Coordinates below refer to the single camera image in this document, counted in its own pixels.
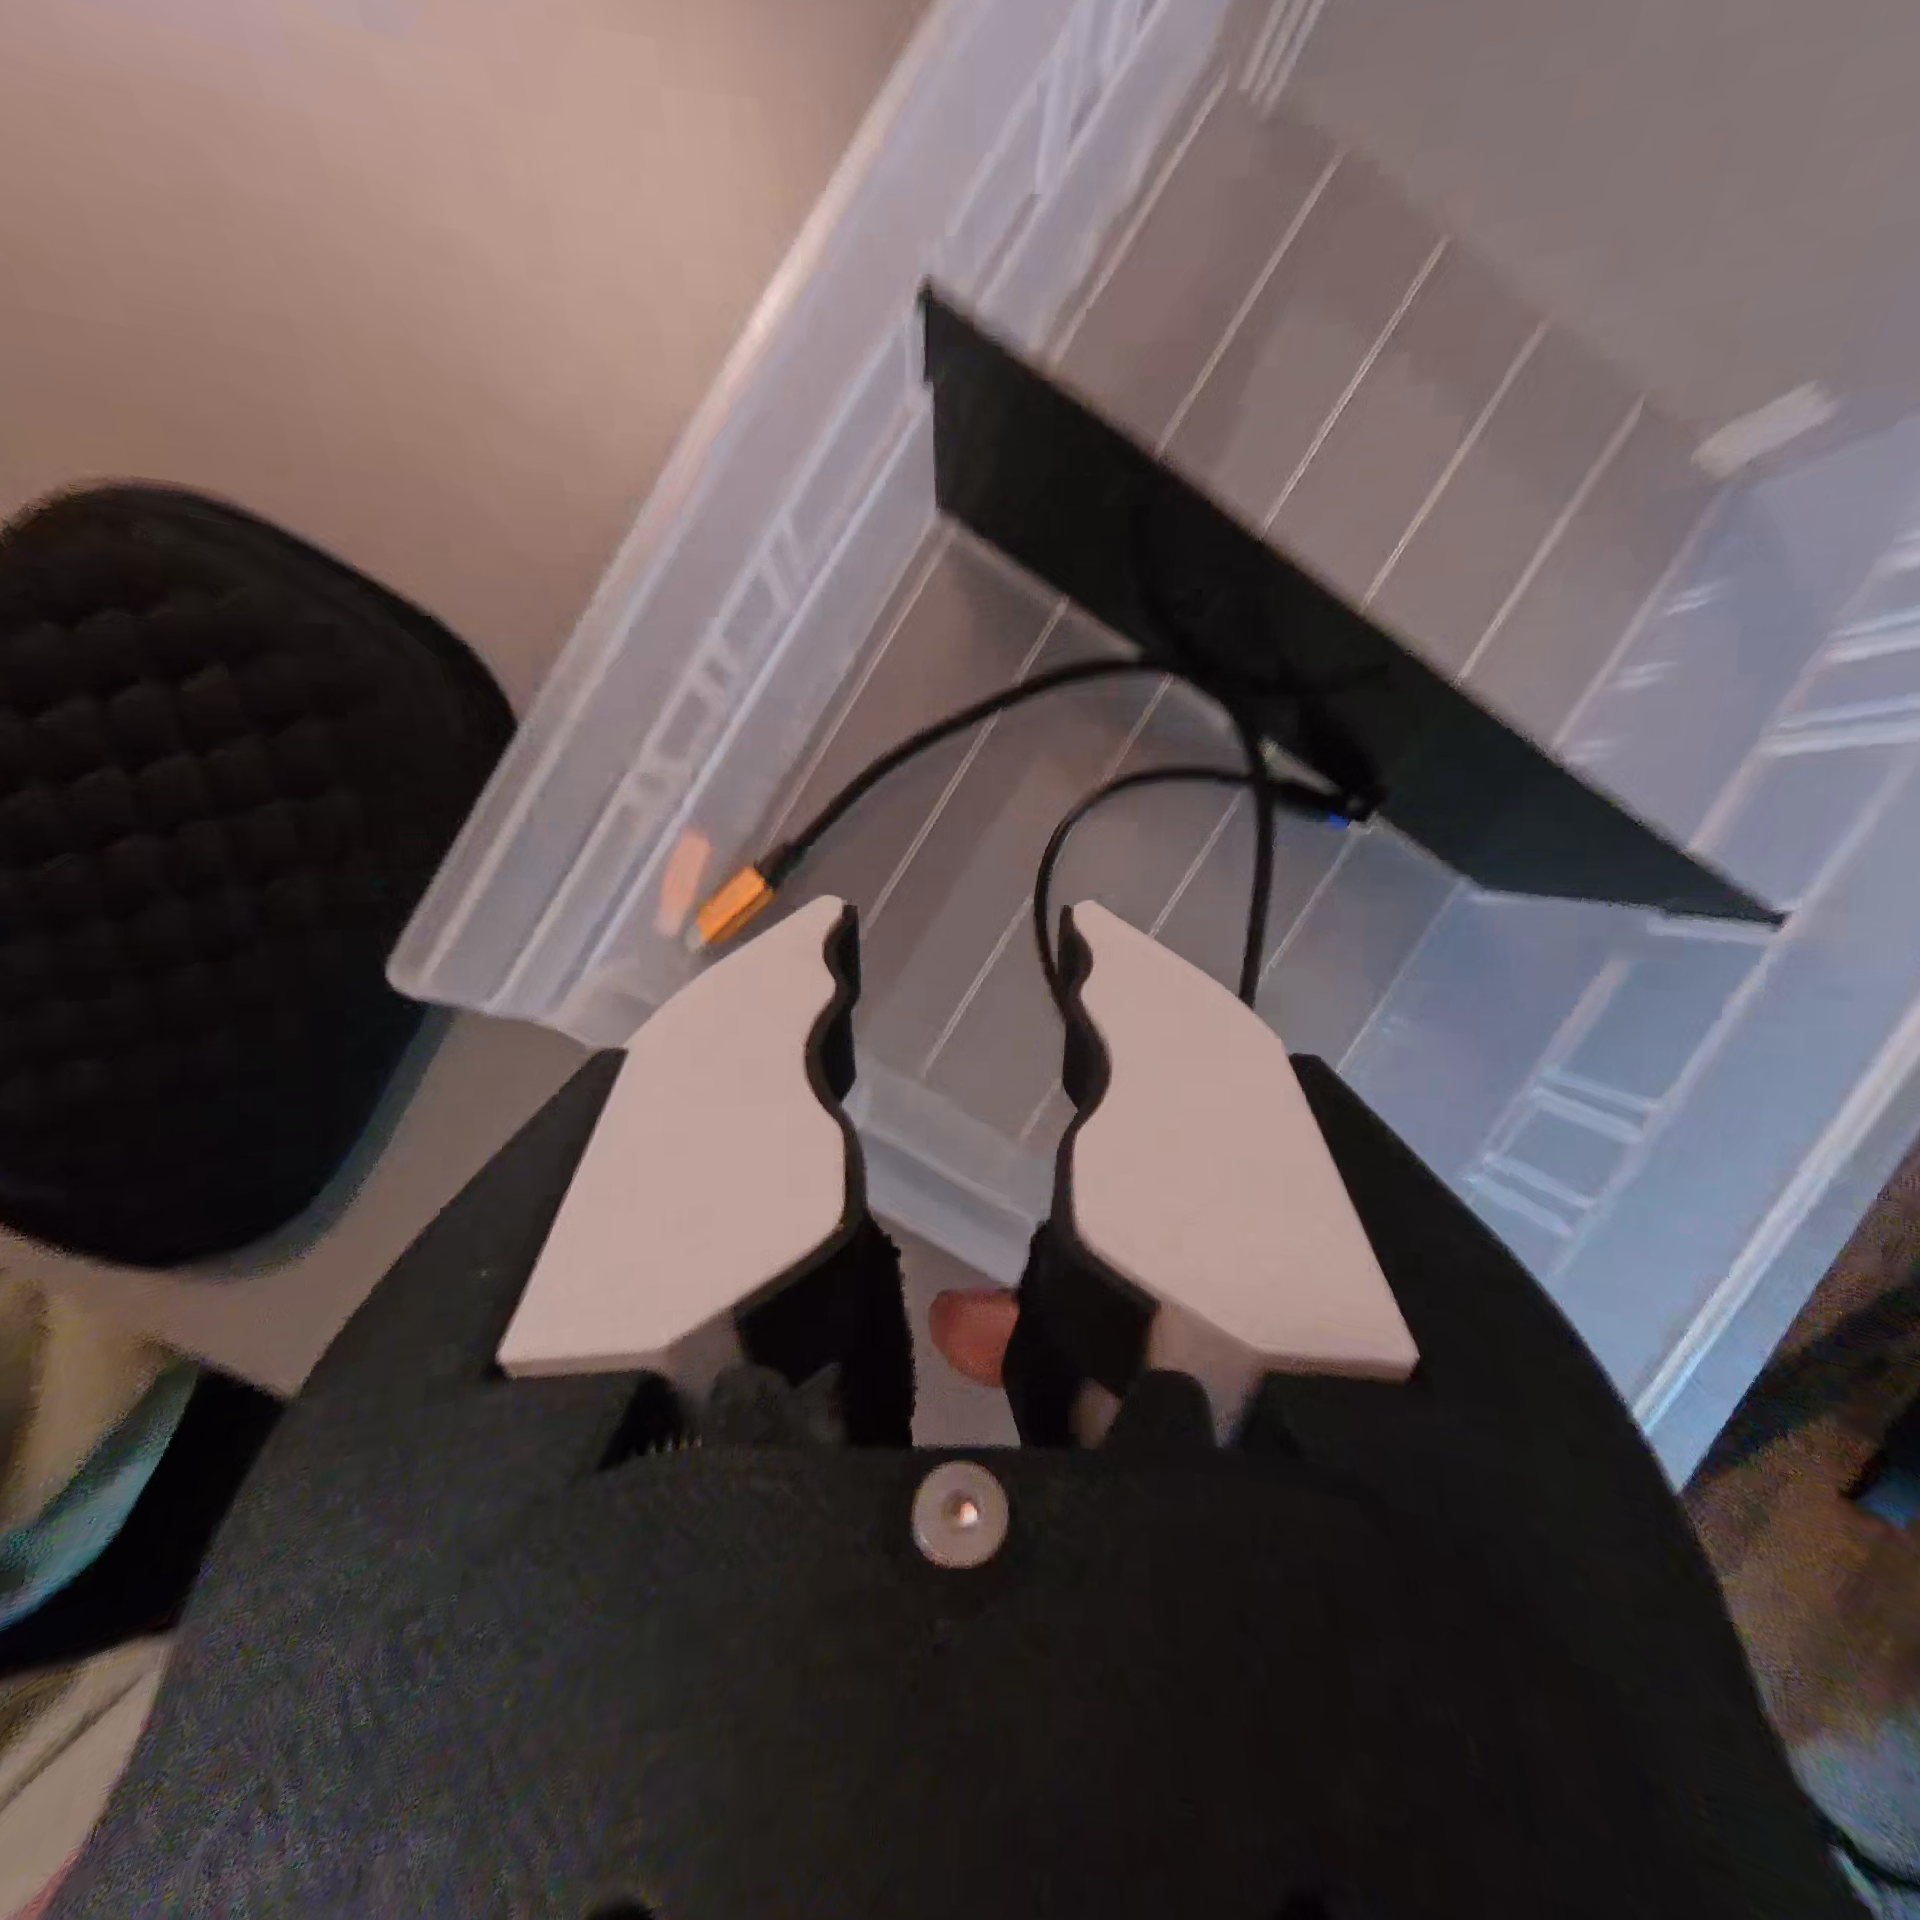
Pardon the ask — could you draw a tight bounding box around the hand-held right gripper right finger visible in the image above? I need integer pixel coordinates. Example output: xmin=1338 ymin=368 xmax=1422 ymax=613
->
xmin=1001 ymin=900 xmax=1422 ymax=1450

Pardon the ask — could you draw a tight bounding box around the black foam-lined case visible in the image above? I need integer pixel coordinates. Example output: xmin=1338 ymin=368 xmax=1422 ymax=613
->
xmin=0 ymin=480 xmax=520 ymax=1274

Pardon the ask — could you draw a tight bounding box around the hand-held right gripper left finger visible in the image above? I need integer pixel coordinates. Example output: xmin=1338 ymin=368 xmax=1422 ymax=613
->
xmin=497 ymin=896 xmax=918 ymax=1450

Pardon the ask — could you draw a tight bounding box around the black cable with blue plug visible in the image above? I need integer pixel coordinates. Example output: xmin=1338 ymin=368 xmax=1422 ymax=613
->
xmin=1035 ymin=721 xmax=1379 ymax=1011

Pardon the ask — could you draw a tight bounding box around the black divider of clear bin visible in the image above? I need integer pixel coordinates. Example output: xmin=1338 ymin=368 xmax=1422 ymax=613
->
xmin=920 ymin=286 xmax=1787 ymax=923

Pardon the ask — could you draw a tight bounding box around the person's right hand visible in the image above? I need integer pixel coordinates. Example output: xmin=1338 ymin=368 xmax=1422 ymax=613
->
xmin=928 ymin=1286 xmax=1024 ymax=1390

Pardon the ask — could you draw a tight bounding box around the clear plastic bin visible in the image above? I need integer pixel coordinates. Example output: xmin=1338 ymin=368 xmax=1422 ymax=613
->
xmin=386 ymin=0 xmax=1920 ymax=1489

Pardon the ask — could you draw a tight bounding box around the black cable with orange plug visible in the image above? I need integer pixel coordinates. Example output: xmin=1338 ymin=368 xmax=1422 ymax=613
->
xmin=688 ymin=660 xmax=1186 ymax=950

